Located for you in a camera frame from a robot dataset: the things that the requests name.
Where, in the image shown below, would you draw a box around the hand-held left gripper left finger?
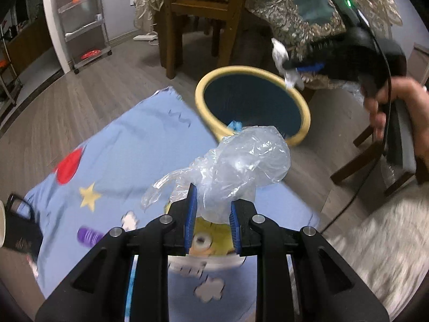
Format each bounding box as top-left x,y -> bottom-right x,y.
35,183 -> 198,322

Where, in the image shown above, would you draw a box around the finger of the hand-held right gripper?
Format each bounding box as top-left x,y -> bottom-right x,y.
297,62 -> 326,74
288,38 -> 336,61

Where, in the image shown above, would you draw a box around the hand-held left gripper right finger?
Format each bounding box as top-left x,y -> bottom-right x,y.
230,199 -> 391,322

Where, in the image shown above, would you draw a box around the white tissue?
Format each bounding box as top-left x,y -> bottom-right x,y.
271,38 -> 304,89

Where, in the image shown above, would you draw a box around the clear plastic bag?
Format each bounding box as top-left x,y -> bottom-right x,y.
141,125 -> 291,225

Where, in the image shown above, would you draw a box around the yellow rimmed blue trash bin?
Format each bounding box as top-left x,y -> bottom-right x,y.
195,66 -> 312,147

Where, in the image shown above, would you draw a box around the person's right hand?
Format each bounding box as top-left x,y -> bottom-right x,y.
364,75 -> 429,185

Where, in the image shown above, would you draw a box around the blue printed blanket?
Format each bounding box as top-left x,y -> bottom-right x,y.
25,86 -> 320,322

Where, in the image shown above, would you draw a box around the purple striped item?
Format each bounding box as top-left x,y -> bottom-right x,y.
77,226 -> 104,247

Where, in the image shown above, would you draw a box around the dark wooden chair legs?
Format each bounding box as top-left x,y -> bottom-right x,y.
330,127 -> 419,197

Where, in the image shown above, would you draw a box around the brown wooden chair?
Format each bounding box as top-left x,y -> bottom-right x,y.
157,0 -> 243,79

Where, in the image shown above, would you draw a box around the white fluffy rug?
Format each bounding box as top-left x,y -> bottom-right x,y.
318,188 -> 429,316

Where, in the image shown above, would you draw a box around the black bag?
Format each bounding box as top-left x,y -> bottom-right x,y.
5,193 -> 44,252

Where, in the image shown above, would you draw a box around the grey wheeled shelf rack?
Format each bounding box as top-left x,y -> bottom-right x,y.
54,0 -> 113,74

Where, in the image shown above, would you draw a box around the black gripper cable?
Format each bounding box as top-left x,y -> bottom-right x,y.
320,8 -> 394,233

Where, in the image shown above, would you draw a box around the metal wire rack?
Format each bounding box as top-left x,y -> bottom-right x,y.
0,23 -> 22,115

